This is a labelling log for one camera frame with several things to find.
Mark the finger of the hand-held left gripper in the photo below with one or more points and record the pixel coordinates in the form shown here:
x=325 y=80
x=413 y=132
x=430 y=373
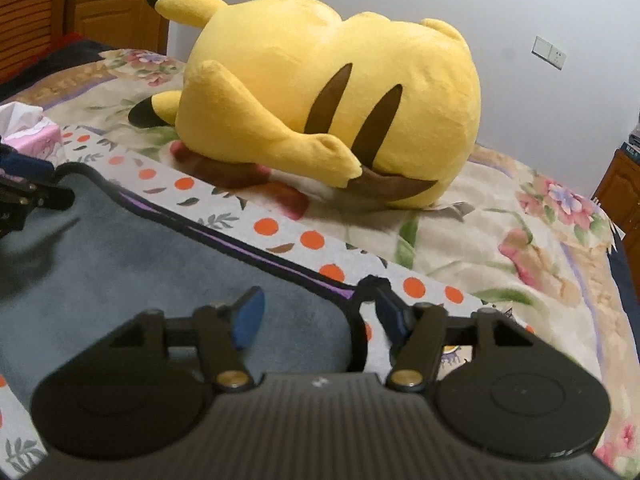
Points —
x=47 y=196
x=22 y=162

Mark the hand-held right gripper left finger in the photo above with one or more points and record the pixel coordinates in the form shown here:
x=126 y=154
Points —
x=248 y=318

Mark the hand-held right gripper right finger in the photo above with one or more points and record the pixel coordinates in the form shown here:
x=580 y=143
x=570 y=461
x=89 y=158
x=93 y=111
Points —
x=389 y=318

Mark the blue-grey towel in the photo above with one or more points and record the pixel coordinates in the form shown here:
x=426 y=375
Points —
x=150 y=260

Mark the pink tissue box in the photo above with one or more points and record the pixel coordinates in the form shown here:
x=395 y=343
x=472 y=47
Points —
x=35 y=135

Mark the dark cloth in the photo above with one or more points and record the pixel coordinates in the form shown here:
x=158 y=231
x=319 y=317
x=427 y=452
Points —
x=55 y=60

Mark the floral bed sheet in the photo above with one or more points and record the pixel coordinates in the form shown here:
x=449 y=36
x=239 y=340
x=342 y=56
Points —
x=525 y=260

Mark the wooden louvred panel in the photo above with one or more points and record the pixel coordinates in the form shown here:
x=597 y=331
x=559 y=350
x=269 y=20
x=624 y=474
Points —
x=27 y=7

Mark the wooden door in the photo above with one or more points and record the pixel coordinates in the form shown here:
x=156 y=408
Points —
x=120 y=2

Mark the yellow plush toy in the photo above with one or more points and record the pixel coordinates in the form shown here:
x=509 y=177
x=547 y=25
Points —
x=320 y=95

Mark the wooden cabinet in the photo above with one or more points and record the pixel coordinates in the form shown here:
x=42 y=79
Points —
x=617 y=190

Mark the stack of books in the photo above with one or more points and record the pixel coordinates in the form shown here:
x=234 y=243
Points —
x=633 y=135

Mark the white wall socket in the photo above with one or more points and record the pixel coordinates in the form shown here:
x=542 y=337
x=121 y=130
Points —
x=548 y=52

